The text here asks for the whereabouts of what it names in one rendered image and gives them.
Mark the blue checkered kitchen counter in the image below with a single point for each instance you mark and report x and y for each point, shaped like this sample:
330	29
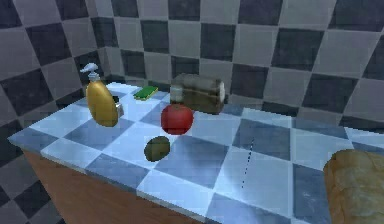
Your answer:
186	166

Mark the red tomato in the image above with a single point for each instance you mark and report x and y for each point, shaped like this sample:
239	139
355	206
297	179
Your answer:
177	119

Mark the brown bread loaf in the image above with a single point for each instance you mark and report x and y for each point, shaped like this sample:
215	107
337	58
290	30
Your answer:
197	93

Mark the green sponge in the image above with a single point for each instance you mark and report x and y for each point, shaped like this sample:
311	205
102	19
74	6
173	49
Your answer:
145	92

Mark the brown potato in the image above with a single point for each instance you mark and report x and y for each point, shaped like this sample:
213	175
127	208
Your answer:
156	149

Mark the small grey shaker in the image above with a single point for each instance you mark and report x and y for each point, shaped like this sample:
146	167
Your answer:
119	109

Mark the yellow soap dispenser bottle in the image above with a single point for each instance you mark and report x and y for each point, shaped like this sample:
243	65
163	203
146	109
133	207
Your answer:
101	103

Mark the tan bread loaf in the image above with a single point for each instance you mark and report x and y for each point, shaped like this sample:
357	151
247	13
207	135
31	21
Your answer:
357	188

